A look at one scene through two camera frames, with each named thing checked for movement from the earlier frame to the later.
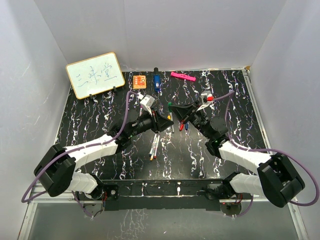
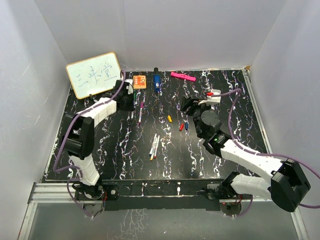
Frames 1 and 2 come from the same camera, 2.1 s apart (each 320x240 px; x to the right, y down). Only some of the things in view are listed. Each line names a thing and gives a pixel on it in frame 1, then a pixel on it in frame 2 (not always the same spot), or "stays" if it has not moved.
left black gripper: (161, 123) → (131, 96)
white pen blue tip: (151, 149) stays
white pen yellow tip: (151, 158) stays
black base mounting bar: (160, 195) stays
